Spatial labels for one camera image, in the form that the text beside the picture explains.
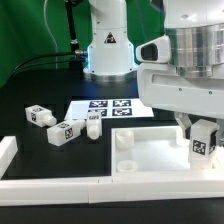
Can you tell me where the white thin cable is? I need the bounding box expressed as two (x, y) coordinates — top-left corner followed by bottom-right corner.
(43, 0), (60, 70)

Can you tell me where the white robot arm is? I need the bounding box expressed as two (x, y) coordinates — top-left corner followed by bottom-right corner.
(84, 0), (224, 129)

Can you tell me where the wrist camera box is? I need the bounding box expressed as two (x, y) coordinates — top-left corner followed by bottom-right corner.
(136, 35), (171, 64)

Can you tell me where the white sheet with tags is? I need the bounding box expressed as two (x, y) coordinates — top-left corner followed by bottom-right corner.
(65, 98), (154, 120)

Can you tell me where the black camera stand pole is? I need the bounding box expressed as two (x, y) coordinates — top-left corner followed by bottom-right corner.
(63, 0), (84, 71)

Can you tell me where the white fence wall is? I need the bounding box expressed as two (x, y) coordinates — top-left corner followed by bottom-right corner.
(0, 171), (224, 206)
(0, 136), (18, 179)

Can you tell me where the white left fence wall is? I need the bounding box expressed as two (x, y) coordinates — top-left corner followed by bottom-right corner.
(0, 136), (18, 179)

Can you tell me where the white front fence wall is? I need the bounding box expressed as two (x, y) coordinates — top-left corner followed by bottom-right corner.
(0, 171), (224, 206)

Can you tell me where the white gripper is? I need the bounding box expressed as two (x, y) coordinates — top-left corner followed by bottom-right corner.
(137, 63), (224, 139)

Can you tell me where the white square tabletop part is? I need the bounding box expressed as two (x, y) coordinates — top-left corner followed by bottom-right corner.
(110, 124), (224, 177)

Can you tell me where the black cable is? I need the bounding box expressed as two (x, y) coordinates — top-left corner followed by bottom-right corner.
(11, 51), (86, 76)

